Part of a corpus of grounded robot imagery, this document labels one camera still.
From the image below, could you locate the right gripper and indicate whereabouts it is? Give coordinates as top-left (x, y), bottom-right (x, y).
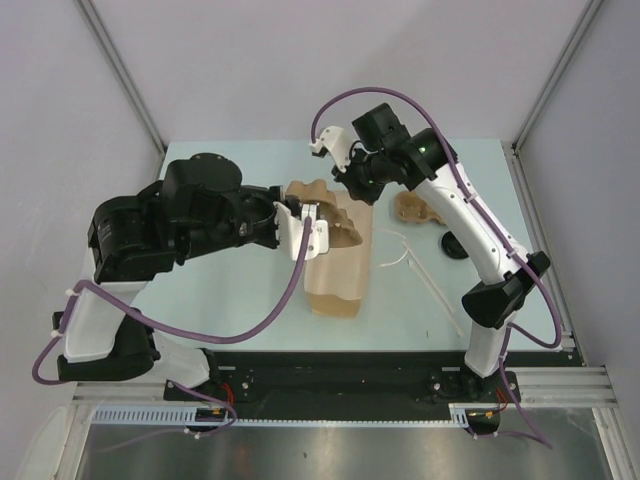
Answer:
top-left (332, 145), bottom-right (390, 207)

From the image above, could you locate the straw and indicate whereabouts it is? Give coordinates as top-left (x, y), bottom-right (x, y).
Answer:
top-left (403, 240), bottom-right (455, 314)
top-left (407, 259), bottom-right (464, 337)

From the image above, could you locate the brown paper bag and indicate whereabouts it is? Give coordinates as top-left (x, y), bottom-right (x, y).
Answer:
top-left (303, 191), bottom-right (374, 319)

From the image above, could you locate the pulp cup carrier tray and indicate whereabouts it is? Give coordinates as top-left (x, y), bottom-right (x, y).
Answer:
top-left (285, 179), bottom-right (363, 249)

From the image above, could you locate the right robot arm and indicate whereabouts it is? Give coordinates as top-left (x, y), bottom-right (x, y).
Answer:
top-left (310, 103), bottom-right (550, 401)

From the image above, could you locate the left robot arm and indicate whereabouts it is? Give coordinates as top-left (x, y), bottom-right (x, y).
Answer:
top-left (57, 153), bottom-right (284, 400)

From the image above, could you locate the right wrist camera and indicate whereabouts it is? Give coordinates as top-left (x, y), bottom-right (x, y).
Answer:
top-left (309, 126), bottom-right (354, 173)

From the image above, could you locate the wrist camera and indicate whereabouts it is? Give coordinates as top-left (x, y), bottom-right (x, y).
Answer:
top-left (274, 202), bottom-right (330, 261)
top-left (309, 126), bottom-right (354, 173)

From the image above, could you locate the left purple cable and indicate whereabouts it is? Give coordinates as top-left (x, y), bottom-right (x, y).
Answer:
top-left (31, 216), bottom-right (314, 441)

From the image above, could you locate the purple cable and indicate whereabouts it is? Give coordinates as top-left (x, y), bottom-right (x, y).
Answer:
top-left (309, 86), bottom-right (563, 449)
top-left (31, 216), bottom-right (314, 441)

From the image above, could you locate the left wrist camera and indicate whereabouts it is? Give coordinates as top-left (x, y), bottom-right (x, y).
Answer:
top-left (274, 202), bottom-right (330, 261)

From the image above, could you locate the aluminium frame post right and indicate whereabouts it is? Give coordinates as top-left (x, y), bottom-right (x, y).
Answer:
top-left (511, 0), bottom-right (607, 151)

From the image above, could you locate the aluminium frame post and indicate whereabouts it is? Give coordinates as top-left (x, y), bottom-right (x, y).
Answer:
top-left (511, 0), bottom-right (607, 151)
top-left (73, 0), bottom-right (168, 158)

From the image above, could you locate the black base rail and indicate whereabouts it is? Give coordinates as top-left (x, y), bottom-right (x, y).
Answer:
top-left (101, 348), bottom-right (584, 422)

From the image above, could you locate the white cable duct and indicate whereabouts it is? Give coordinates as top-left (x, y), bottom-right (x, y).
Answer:
top-left (89, 402), bottom-right (473, 429)

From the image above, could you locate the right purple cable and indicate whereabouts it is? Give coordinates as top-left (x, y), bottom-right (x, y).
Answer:
top-left (309, 86), bottom-right (563, 449)

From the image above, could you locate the aluminium frame post left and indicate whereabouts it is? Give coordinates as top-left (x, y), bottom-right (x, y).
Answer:
top-left (73, 0), bottom-right (168, 158)

